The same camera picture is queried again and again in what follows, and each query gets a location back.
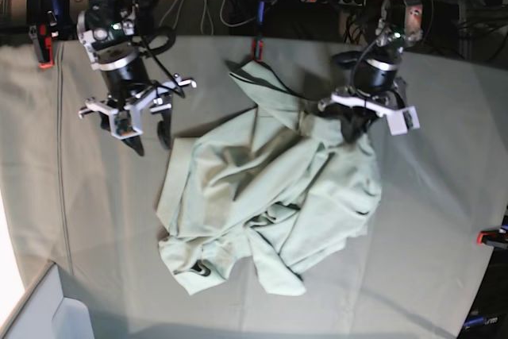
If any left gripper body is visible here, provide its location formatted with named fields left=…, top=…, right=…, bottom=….
left=317, top=85, right=409, bottom=117

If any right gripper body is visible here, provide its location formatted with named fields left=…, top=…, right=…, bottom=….
left=78, top=75, right=198, bottom=125

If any light green polo t-shirt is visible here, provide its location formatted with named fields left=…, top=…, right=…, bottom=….
left=156, top=61, right=382, bottom=296

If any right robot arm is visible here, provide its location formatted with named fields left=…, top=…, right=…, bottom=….
left=76, top=0, right=197, bottom=156

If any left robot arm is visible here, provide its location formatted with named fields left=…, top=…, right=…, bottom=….
left=318, top=0, right=423, bottom=143

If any red clamp at centre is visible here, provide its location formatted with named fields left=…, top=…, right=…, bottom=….
left=251, top=1, right=265, bottom=62

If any red clamp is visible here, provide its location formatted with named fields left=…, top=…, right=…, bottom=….
left=476, top=225, right=508, bottom=250
left=251, top=1, right=265, bottom=62
left=26, top=0, right=57, bottom=69

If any red clamp at left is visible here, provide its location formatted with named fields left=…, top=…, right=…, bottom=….
left=26, top=0, right=57, bottom=69

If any red clamp at right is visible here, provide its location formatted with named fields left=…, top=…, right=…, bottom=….
left=476, top=225, right=508, bottom=250

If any white plastic bin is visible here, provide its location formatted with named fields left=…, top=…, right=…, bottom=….
left=1, top=261, right=94, bottom=339

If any blue clamp at bottom right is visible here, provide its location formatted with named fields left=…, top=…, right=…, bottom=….
left=462, top=316, right=499, bottom=330

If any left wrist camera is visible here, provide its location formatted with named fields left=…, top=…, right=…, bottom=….
left=386, top=106, right=420, bottom=136

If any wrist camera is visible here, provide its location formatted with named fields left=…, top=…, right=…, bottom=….
left=109, top=110, right=143, bottom=140
left=386, top=106, right=420, bottom=136

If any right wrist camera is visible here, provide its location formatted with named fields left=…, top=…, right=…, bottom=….
left=109, top=110, right=143, bottom=140

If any white floor cable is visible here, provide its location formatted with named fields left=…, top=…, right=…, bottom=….
left=134, top=0, right=260, bottom=37

